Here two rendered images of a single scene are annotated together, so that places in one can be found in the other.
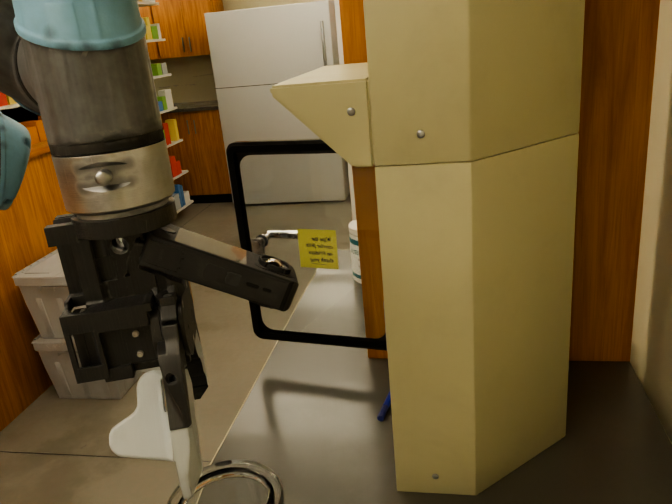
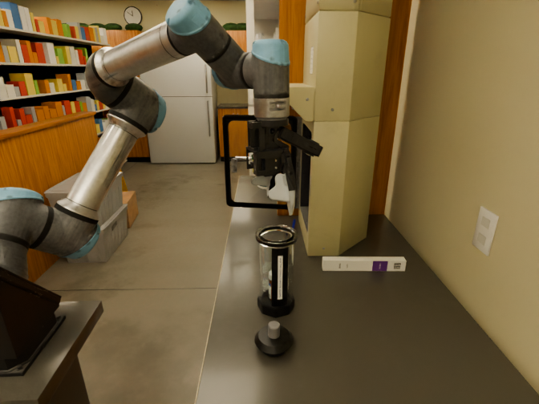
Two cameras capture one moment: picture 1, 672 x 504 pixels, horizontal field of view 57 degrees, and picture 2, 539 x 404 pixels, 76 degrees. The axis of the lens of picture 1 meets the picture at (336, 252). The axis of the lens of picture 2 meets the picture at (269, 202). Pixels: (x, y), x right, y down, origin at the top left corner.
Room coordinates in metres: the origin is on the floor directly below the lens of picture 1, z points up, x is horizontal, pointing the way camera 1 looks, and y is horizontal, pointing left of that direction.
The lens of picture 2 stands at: (-0.31, 0.33, 1.56)
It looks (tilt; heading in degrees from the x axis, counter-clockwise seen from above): 21 degrees down; 346
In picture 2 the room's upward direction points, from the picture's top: straight up
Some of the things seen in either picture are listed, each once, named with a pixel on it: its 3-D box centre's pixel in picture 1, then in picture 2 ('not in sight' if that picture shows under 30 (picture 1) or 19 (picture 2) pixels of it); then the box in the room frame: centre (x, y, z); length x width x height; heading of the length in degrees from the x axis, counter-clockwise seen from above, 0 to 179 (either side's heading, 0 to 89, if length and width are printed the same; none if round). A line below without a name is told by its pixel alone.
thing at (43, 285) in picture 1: (95, 283); (90, 198); (2.83, 1.20, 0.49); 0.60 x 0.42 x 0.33; 168
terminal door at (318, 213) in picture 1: (314, 247); (260, 163); (1.07, 0.04, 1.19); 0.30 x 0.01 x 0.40; 69
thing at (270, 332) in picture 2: not in sight; (273, 335); (0.32, 0.17, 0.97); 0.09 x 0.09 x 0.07
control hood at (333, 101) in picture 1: (344, 108); (290, 100); (0.87, -0.03, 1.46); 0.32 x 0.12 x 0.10; 168
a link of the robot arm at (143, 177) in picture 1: (116, 179); (272, 109); (0.42, 0.15, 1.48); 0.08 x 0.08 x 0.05
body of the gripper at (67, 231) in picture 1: (130, 287); (269, 147); (0.42, 0.15, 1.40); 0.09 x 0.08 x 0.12; 98
